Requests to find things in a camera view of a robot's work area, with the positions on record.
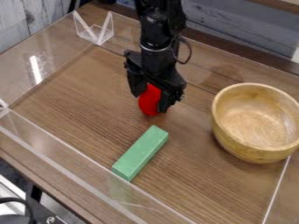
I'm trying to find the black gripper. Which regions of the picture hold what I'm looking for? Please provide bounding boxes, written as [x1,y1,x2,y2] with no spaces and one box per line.
[124,43,187,113]

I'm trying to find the red toy radish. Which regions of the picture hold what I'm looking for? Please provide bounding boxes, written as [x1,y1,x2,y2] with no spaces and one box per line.
[137,84,161,116]

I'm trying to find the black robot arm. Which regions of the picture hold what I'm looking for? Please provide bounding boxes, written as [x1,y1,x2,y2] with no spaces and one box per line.
[124,0,191,116]

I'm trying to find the green rectangular block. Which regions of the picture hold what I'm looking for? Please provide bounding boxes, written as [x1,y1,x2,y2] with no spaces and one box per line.
[112,125,168,181]

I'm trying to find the wooden bowl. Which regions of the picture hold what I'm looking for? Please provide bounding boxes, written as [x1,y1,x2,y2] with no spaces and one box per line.
[211,83,299,164]

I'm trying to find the clear acrylic corner bracket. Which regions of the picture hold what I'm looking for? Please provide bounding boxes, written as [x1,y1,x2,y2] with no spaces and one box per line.
[72,11,114,46]

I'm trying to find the clear acrylic tray wall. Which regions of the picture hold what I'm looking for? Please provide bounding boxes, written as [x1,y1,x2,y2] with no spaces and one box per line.
[0,101,195,224]

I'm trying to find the black metal table bracket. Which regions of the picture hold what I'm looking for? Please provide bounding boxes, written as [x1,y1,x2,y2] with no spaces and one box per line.
[25,185,66,224]

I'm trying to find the black cable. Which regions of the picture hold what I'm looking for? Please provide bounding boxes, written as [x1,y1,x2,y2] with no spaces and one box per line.
[0,196,40,224]

